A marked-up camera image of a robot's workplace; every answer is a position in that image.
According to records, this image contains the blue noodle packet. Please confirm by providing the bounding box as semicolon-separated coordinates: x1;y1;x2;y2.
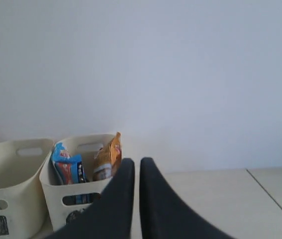
50;141;93;204

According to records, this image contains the orange noodle packet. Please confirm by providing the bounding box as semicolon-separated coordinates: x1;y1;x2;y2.
93;132;122;181

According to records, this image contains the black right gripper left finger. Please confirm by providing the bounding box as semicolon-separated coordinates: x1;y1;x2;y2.
47;158;135;239

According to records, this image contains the cream bin circle mark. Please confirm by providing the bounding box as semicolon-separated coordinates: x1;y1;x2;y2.
39;133;116;232

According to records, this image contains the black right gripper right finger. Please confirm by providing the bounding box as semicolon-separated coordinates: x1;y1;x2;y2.
139;157;232;239

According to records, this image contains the cream bin square mark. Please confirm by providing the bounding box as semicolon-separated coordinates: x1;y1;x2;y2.
0;138;54;239

